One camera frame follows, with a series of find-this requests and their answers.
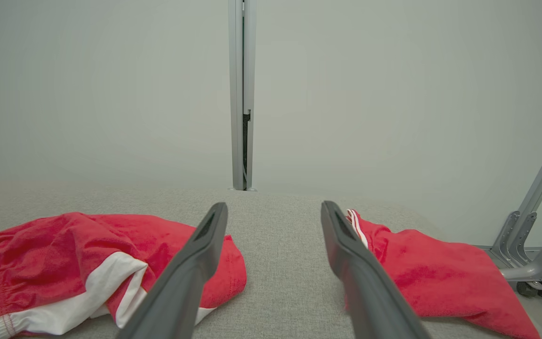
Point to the grey fabric padded surface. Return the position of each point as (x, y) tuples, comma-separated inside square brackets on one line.
[(280, 263)]

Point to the red jersey with white sleeves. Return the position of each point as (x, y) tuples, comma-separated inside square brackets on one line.
[(440, 273)]

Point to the grey metal partition post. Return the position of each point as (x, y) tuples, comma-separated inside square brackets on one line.
[(236, 70)]

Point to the grey metal stand frame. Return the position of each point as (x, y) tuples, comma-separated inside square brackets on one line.
[(511, 240)]

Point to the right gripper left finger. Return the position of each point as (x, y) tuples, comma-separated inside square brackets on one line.
[(181, 282)]

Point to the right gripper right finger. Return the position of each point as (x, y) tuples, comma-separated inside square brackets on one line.
[(370, 292)]

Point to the red shorts with white trim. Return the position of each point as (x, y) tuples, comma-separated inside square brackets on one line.
[(54, 240)]

